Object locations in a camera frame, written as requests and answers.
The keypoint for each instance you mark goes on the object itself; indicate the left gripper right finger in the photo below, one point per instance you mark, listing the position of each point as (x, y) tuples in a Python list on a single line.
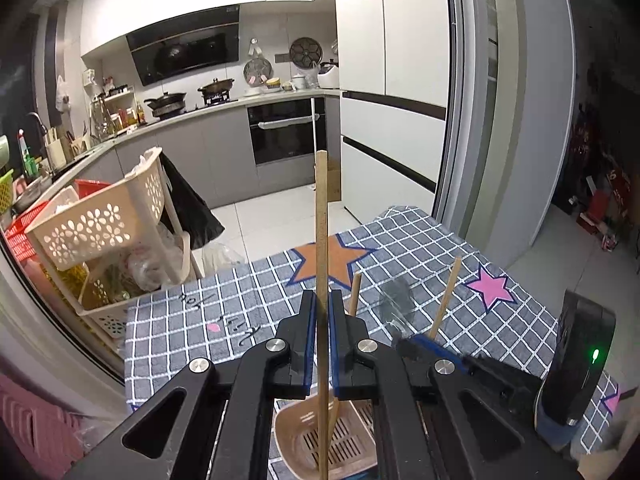
[(432, 421)]

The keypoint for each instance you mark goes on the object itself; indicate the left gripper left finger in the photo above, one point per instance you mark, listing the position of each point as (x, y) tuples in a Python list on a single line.
[(212, 421)]

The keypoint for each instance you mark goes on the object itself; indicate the long wooden chopstick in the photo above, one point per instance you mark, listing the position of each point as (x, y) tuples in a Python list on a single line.
[(442, 309)]

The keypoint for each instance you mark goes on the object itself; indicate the black spoon handle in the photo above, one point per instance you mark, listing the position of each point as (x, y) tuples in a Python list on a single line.
[(396, 309)]

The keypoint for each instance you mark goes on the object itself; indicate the checkered star tablecloth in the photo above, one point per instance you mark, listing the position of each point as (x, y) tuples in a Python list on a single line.
[(220, 317)]

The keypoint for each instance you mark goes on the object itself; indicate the pink plastic stool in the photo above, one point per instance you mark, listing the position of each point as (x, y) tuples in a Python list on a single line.
[(43, 432)]

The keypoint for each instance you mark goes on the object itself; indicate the beige flower-hole storage cart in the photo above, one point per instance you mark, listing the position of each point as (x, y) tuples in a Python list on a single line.
[(94, 231)]

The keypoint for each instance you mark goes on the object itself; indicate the black garment on cart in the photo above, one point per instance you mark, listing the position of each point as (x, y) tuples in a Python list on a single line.
[(193, 214)]

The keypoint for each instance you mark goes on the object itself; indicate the small cardboard box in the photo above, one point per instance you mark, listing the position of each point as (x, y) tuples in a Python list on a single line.
[(334, 181)]

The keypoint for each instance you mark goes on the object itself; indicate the black built-in oven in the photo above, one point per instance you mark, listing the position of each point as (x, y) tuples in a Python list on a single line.
[(287, 129)]

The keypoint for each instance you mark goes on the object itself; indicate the black wok on stove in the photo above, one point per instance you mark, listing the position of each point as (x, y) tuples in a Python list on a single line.
[(167, 105)]

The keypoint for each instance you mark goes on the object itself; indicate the black pot on stove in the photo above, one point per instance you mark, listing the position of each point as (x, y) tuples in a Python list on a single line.
[(217, 91)]

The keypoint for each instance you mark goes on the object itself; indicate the white refrigerator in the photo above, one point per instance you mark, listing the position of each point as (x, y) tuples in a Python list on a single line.
[(394, 58)]

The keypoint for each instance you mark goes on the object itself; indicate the black range hood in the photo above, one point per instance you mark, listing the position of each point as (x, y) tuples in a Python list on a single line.
[(187, 42)]

